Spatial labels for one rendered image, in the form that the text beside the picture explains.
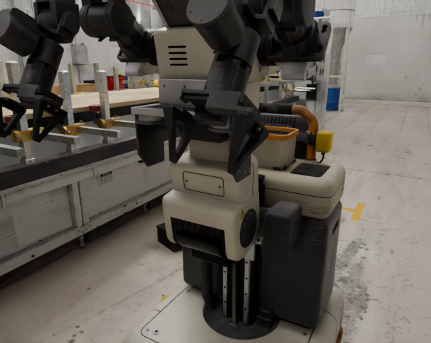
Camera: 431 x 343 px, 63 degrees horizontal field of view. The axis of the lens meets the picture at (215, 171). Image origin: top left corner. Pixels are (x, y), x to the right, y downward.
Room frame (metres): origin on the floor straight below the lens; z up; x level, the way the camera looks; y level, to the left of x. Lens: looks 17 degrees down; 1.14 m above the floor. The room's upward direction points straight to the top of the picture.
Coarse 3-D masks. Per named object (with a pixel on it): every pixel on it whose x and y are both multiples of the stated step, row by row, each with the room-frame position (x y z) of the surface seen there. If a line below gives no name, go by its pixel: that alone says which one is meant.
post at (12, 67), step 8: (8, 64) 1.55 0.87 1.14; (16, 64) 1.57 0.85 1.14; (8, 72) 1.56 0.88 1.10; (16, 72) 1.56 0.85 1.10; (8, 80) 1.56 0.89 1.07; (16, 80) 1.56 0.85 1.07; (24, 120) 1.56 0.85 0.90; (16, 128) 1.56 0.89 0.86; (24, 128) 1.56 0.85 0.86; (24, 144) 1.55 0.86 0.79; (24, 152) 1.54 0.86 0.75
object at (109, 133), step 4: (60, 124) 1.88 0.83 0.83; (80, 128) 1.78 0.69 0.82; (84, 128) 1.77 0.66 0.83; (88, 128) 1.76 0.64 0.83; (92, 128) 1.75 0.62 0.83; (96, 128) 1.75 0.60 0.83; (100, 128) 1.75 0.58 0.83; (80, 132) 1.79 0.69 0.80; (84, 132) 1.77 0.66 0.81; (88, 132) 1.76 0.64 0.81; (92, 132) 1.74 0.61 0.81; (96, 132) 1.73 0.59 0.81; (100, 132) 1.72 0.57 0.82; (104, 132) 1.70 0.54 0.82; (108, 132) 1.69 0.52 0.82; (112, 132) 1.68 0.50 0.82; (116, 132) 1.66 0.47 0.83; (120, 132) 1.68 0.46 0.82; (108, 136) 1.69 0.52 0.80; (112, 136) 1.68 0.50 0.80; (116, 136) 1.66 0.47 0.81; (120, 136) 1.68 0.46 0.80
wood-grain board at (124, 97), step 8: (144, 88) 3.64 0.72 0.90; (152, 88) 3.64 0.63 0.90; (72, 96) 2.77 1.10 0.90; (80, 96) 2.77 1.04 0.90; (88, 96) 2.77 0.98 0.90; (96, 96) 2.77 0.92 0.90; (112, 96) 2.77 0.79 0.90; (120, 96) 2.77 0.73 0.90; (128, 96) 2.77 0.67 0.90; (136, 96) 2.77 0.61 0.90; (144, 96) 2.77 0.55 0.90; (152, 96) 2.77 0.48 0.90; (72, 104) 2.19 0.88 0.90; (80, 104) 2.19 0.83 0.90; (88, 104) 2.19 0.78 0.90; (112, 104) 2.26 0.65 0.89; (120, 104) 2.33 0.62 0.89; (128, 104) 2.39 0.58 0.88; (8, 112) 1.80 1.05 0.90; (32, 112) 1.80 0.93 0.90
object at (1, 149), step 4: (0, 144) 1.31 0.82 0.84; (0, 148) 1.27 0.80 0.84; (4, 148) 1.26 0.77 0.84; (8, 148) 1.25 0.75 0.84; (12, 148) 1.24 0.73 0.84; (16, 148) 1.24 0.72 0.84; (20, 148) 1.24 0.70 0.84; (0, 152) 1.27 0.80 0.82; (4, 152) 1.26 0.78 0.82; (8, 152) 1.25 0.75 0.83; (12, 152) 1.24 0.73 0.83; (16, 152) 1.22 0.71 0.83; (20, 152) 1.24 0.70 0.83; (12, 156) 1.24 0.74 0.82; (16, 156) 1.23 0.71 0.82; (20, 156) 1.24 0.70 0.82
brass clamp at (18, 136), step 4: (32, 128) 1.61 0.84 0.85; (40, 128) 1.62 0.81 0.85; (12, 132) 1.53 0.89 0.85; (16, 132) 1.53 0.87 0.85; (20, 132) 1.53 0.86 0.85; (24, 132) 1.55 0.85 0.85; (28, 132) 1.56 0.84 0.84; (12, 136) 1.53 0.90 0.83; (16, 136) 1.52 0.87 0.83; (20, 136) 1.52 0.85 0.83; (24, 136) 1.55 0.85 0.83; (28, 136) 1.56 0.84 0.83; (32, 136) 1.58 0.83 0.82; (12, 140) 1.54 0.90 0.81; (16, 140) 1.52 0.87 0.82; (20, 140) 1.53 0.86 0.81; (24, 140) 1.54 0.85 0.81; (28, 140) 1.56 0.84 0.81; (32, 140) 1.58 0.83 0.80
